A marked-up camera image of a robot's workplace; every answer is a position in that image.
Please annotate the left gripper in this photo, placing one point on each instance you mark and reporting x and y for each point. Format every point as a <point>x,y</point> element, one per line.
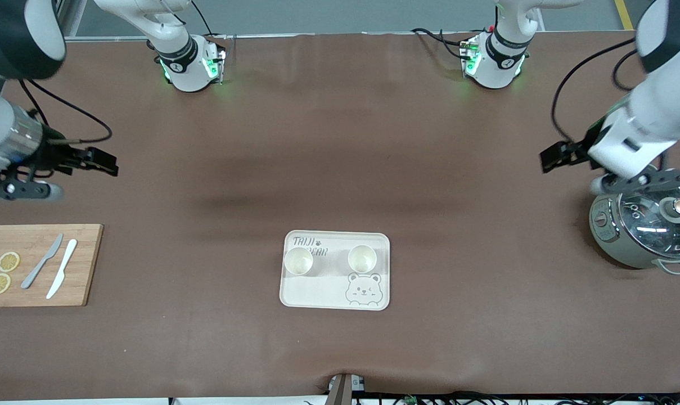
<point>586,144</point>

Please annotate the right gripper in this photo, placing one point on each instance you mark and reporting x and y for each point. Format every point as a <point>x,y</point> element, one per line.
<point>54,154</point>

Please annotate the white IKEA cup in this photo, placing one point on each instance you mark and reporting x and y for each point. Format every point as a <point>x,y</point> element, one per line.
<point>362,259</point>
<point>298,261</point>

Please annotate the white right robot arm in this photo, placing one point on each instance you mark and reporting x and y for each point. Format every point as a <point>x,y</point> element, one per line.
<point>188,67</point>

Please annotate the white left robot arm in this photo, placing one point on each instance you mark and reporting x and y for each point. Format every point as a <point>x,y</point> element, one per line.
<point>494,67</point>

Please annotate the steel pot with glass lid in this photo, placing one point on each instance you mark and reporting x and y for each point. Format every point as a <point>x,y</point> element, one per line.
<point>615,242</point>

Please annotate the glass pot lid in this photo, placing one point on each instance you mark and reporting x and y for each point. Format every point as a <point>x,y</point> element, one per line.
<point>649,225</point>

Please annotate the white plastic knife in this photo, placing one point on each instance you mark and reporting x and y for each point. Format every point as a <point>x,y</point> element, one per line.
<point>61,270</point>

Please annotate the grey plastic knife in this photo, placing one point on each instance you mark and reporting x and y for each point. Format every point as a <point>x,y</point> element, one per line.
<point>39,265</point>

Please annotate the bamboo cutting board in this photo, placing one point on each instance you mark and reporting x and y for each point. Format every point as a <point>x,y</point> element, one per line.
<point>64,281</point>

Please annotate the brown table cover mat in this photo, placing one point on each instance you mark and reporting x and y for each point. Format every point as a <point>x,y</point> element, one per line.
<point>340,140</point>

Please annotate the cream bear print tray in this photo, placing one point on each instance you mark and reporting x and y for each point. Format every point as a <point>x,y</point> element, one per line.
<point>328,287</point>

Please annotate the grey camera stand post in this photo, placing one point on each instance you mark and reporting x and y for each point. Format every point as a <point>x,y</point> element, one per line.
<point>340,391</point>

